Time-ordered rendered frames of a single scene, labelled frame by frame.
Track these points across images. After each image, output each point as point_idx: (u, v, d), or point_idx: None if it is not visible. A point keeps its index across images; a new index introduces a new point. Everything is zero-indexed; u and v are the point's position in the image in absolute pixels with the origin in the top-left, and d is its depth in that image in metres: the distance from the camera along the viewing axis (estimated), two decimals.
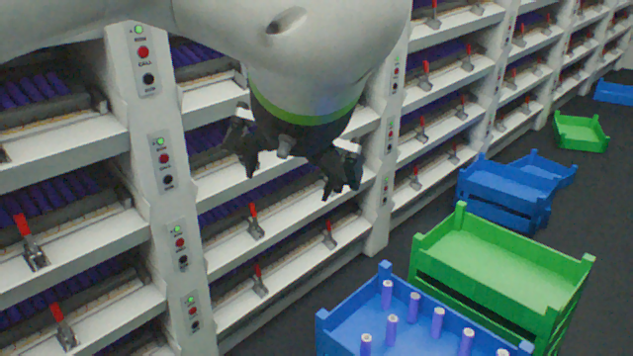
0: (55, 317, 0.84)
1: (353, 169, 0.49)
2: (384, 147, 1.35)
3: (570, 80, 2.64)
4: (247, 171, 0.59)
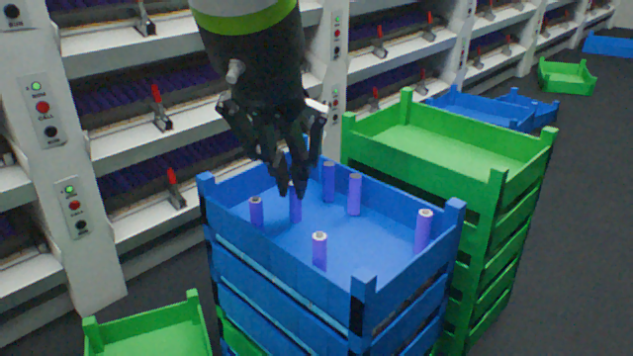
0: None
1: (319, 134, 0.50)
2: (329, 49, 1.18)
3: (556, 29, 2.46)
4: (279, 185, 0.61)
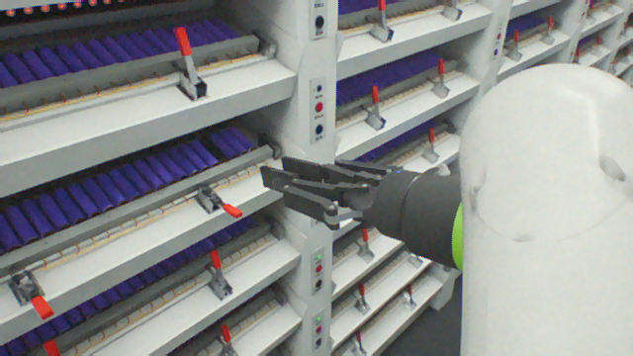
0: None
1: None
2: None
3: None
4: None
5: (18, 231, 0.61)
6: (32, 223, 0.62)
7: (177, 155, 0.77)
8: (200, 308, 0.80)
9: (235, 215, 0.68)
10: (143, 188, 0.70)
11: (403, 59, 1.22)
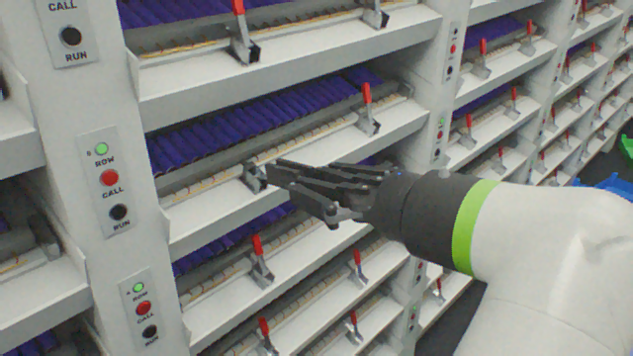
0: (344, 321, 1.13)
1: None
2: (524, 181, 1.64)
3: (630, 106, 2.93)
4: None
5: (229, 133, 0.72)
6: (236, 129, 0.74)
7: (327, 85, 0.88)
8: (348, 225, 0.91)
9: (361, 84, 0.81)
10: (311, 108, 0.82)
11: (489, 23, 1.33)
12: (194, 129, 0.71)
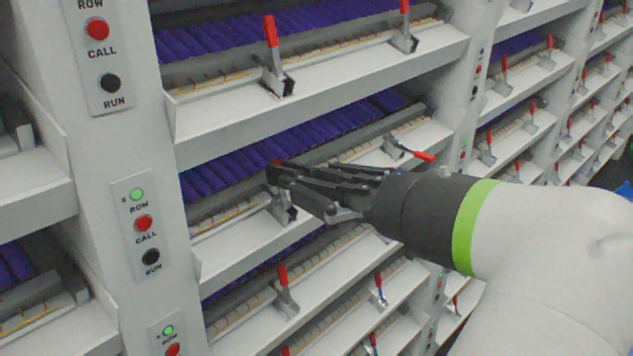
0: (363, 343, 1.11)
1: None
2: None
3: None
4: None
5: (255, 161, 0.70)
6: (261, 156, 0.71)
7: (350, 107, 0.86)
8: (371, 250, 0.88)
9: (430, 158, 0.76)
10: (335, 132, 0.80)
11: None
12: (219, 156, 0.69)
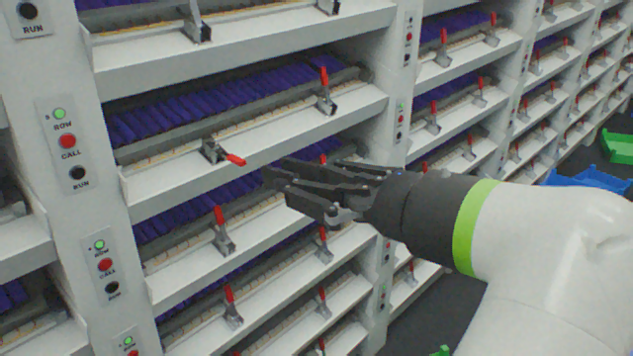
0: (314, 298, 1.19)
1: None
2: (496, 169, 1.70)
3: (612, 101, 2.99)
4: None
5: (192, 111, 0.78)
6: (199, 108, 0.80)
7: (291, 70, 0.94)
8: None
9: (318, 67, 0.87)
10: (272, 90, 0.88)
11: (456, 15, 1.39)
12: (158, 106, 0.77)
